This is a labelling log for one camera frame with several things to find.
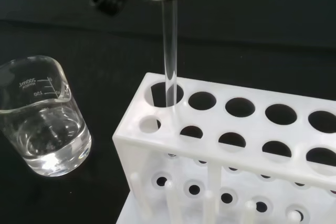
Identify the white test tube rack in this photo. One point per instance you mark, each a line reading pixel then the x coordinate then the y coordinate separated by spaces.
pixel 228 155

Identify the black bench cloth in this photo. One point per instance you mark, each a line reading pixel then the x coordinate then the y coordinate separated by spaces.
pixel 236 37

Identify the glass beaker with water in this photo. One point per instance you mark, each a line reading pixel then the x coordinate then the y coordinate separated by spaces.
pixel 44 119

